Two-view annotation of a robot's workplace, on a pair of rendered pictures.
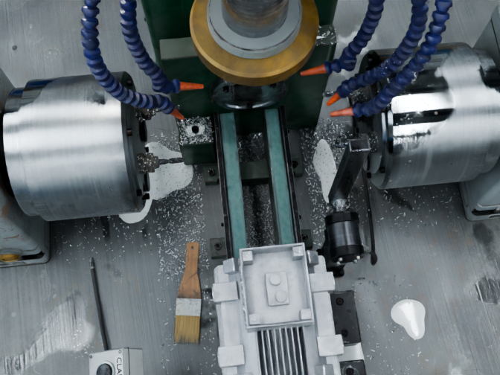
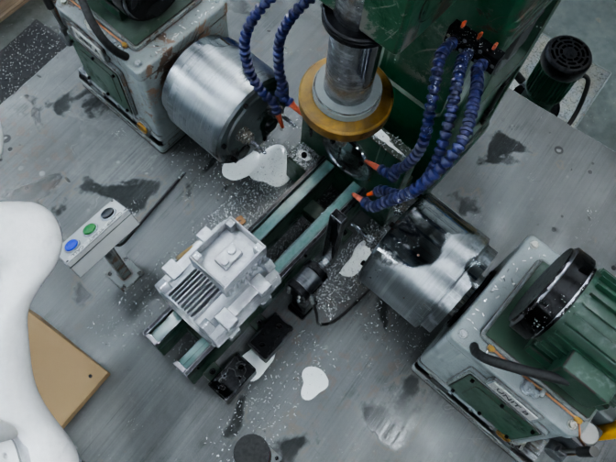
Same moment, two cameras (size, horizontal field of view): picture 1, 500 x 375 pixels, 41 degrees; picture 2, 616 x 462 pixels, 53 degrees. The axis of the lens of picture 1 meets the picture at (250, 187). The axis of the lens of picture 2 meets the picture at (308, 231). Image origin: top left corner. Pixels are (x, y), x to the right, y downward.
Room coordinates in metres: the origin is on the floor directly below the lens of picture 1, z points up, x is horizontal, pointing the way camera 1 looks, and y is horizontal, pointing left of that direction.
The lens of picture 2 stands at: (-0.02, -0.42, 2.31)
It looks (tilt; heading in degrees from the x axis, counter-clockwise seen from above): 68 degrees down; 42
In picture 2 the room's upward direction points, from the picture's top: 7 degrees clockwise
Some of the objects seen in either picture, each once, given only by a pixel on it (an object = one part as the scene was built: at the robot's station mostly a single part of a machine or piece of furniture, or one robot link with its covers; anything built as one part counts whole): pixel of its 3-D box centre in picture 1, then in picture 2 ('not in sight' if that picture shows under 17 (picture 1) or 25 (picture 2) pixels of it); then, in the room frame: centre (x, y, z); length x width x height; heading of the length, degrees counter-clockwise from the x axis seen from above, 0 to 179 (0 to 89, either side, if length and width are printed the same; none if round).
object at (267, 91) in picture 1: (249, 91); (346, 157); (0.57, 0.00, 1.01); 0.15 x 0.02 x 0.15; 97
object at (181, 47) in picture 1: (245, 72); (361, 148); (0.63, 0.01, 0.97); 0.30 x 0.11 x 0.34; 97
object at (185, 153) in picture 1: (197, 140); (302, 165); (0.54, 0.11, 0.86); 0.07 x 0.06 x 0.12; 97
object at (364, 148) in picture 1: (347, 175); (332, 240); (0.37, -0.16, 1.12); 0.04 x 0.03 x 0.26; 7
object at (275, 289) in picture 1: (275, 289); (228, 257); (0.18, -0.04, 1.11); 0.12 x 0.11 x 0.07; 7
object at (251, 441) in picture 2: not in sight; (255, 456); (-0.02, -0.37, 1.01); 0.08 x 0.08 x 0.42; 7
